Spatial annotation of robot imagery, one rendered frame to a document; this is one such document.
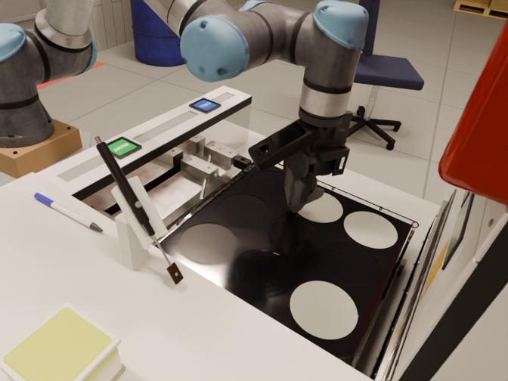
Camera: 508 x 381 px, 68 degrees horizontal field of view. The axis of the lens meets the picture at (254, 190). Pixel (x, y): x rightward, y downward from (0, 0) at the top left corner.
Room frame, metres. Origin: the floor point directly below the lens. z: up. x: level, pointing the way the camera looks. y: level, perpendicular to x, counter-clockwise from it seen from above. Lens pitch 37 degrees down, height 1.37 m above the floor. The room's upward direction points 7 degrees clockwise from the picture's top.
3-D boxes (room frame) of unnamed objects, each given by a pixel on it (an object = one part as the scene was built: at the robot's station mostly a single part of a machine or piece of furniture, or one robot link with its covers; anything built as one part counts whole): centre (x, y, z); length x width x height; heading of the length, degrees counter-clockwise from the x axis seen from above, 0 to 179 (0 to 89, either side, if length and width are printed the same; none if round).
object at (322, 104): (0.57, -0.09, 1.13); 0.08 x 0.08 x 0.05
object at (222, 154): (0.74, 0.09, 0.89); 0.08 x 0.03 x 0.03; 61
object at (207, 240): (0.49, -0.08, 0.90); 0.34 x 0.34 x 0.01; 61
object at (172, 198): (0.60, 0.16, 0.87); 0.36 x 0.08 x 0.03; 151
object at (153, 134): (0.72, 0.21, 0.89); 0.55 x 0.09 x 0.14; 151
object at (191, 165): (0.67, 0.12, 0.89); 0.08 x 0.03 x 0.03; 61
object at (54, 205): (0.41, 0.27, 0.97); 0.14 x 0.01 x 0.01; 65
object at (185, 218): (0.58, 0.08, 0.90); 0.38 x 0.01 x 0.01; 151
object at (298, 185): (0.55, -0.10, 0.95); 0.06 x 0.03 x 0.09; 119
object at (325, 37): (0.57, -0.09, 1.21); 0.09 x 0.08 x 0.11; 62
